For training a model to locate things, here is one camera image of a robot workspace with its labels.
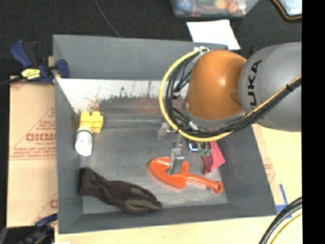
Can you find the yellow toy brick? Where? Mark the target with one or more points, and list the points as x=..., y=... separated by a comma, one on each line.
x=92, y=121

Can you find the dark brown glove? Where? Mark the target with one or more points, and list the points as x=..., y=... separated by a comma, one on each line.
x=114, y=190

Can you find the magenta wedge block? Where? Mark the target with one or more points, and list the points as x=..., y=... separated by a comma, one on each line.
x=215, y=159

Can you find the white plastic cylinder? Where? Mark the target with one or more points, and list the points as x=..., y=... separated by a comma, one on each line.
x=83, y=142

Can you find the orange toy shovel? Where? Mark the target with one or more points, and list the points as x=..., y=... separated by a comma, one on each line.
x=177, y=180

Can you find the grey metal bin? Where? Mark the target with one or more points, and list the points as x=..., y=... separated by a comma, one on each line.
x=132, y=141

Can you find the brown cardboard board red print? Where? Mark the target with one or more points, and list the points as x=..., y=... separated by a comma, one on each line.
x=30, y=126

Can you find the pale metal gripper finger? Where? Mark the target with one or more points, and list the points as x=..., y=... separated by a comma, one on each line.
x=163, y=131
x=176, y=161

